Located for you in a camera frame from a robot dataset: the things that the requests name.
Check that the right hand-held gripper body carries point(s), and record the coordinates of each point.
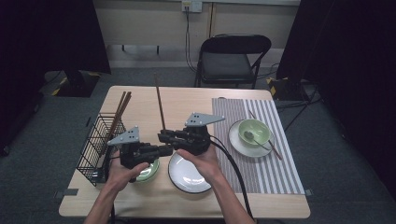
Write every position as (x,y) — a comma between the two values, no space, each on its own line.
(196,138)

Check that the white wall socket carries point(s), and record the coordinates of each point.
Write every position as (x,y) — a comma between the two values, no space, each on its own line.
(192,5)

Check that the white plate black rim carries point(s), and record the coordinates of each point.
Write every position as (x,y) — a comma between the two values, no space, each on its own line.
(186,175)
(241,149)

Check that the black folding chair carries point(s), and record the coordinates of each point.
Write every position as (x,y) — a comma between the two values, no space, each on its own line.
(227,67)

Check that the black stand base yellow stripes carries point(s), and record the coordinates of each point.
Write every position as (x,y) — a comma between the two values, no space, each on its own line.
(286,88)
(77,85)

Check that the person's left hand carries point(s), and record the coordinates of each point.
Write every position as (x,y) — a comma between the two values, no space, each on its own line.
(124,177)

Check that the brown white striped placemat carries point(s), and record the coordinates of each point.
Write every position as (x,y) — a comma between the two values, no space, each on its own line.
(280,174)

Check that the green ceramic bowl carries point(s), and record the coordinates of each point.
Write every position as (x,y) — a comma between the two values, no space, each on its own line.
(151,171)
(258,129)

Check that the metal spoon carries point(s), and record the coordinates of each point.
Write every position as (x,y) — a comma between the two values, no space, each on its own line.
(249,135)

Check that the wooden wall strip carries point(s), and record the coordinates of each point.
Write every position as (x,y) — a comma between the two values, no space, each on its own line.
(212,18)

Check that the grey tape strip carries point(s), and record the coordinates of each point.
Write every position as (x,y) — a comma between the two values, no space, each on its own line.
(67,192)
(308,192)

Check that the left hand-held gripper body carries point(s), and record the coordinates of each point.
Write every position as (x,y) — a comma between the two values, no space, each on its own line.
(130,152)

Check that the person's right hand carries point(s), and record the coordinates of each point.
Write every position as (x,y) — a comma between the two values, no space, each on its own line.
(205,165)

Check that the brown wooden chopstick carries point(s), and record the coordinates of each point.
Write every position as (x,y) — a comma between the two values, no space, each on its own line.
(275,151)
(160,102)
(121,104)
(125,104)

